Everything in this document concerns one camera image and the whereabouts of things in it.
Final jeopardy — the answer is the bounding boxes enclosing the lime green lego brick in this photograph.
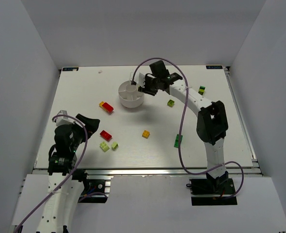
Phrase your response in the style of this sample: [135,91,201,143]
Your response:
[167,100,175,107]

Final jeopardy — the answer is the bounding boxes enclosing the green black lego stack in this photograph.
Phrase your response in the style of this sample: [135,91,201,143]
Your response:
[198,86,206,95]

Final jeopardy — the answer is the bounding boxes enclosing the green long lego brick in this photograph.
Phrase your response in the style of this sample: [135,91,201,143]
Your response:
[174,134,183,148]

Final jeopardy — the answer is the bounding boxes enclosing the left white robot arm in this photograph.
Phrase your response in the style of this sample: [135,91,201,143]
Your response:
[36,111,100,233]

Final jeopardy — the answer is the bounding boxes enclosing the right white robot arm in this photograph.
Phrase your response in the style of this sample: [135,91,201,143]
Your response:
[131,60,228,191]

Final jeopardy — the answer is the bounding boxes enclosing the white round divided container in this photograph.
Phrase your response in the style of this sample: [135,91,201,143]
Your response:
[118,81,144,109]

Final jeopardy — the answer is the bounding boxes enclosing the red lego brick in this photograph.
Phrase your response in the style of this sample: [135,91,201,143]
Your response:
[100,130,112,141]

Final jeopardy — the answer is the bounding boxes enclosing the red and orange lego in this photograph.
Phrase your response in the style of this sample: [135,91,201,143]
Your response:
[99,101,114,114]

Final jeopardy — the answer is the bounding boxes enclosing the light green lego brick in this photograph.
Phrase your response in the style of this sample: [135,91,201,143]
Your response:
[99,141,110,152]

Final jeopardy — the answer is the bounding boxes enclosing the light green sloped lego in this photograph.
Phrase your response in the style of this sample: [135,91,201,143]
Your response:
[111,142,119,150]

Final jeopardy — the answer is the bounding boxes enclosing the orange lego brick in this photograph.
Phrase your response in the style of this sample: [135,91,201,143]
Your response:
[142,130,150,139]

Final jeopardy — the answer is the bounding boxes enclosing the right blue table label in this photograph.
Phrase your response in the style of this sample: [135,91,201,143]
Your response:
[206,65,223,69]

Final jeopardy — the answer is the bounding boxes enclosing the blue table label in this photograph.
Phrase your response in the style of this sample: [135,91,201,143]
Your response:
[206,65,223,69]
[62,67,79,72]

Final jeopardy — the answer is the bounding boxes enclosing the left blue table label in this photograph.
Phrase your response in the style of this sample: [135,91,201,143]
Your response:
[62,67,79,72]

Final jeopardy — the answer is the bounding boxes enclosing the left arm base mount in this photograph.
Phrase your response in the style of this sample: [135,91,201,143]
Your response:
[78,169,111,203]

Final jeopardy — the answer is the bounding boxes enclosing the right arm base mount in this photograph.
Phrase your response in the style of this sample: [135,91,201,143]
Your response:
[186,178,238,206]

